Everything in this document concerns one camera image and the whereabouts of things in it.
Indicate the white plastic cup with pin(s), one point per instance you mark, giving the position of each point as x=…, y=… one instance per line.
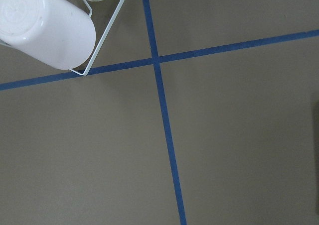
x=54, y=32

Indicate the white wire rack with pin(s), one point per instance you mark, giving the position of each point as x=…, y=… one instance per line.
x=84, y=5

